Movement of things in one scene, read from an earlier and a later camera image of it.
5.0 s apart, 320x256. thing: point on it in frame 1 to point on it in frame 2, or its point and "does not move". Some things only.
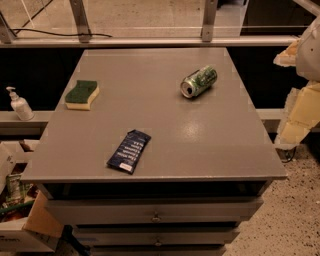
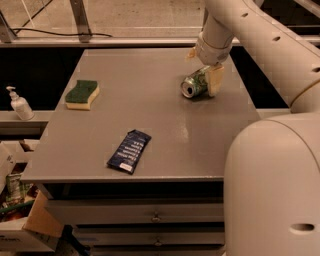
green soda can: x=197 y=82 does not move
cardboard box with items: x=26 y=223 does not move
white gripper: x=309 y=55 to x=212 y=53
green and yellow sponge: x=80 y=96 does not move
